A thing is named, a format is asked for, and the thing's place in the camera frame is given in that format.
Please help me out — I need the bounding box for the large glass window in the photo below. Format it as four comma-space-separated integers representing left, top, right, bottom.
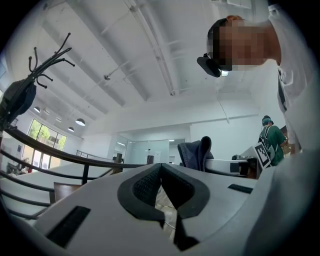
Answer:
26, 118, 68, 171

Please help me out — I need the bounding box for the black harness strap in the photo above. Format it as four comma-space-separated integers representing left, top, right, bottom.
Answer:
276, 68, 288, 111

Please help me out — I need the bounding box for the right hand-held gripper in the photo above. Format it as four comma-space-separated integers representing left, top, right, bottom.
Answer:
204, 141, 273, 180

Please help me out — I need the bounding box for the person's white shirt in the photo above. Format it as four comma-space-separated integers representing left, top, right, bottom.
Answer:
268, 3, 320, 156

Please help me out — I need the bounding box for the dark blue cloth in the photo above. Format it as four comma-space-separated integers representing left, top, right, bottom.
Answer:
177, 136, 215, 172

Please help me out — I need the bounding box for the black coat rack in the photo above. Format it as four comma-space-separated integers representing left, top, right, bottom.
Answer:
0, 32, 76, 131

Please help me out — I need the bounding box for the black head-mounted camera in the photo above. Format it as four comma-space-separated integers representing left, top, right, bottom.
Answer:
196, 17, 231, 78

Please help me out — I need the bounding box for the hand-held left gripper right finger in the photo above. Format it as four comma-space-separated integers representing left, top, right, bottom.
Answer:
161, 163, 259, 252

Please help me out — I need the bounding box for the dark hanging bag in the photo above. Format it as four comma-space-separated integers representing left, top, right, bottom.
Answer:
0, 78, 38, 126

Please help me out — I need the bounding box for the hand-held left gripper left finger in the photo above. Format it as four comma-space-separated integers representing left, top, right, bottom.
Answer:
33, 163, 176, 256

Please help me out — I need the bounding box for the person's head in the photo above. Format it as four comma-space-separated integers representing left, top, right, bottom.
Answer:
206, 15, 279, 73

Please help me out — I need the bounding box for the thin black balcony railing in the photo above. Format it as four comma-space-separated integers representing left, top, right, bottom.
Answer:
75, 149, 114, 161

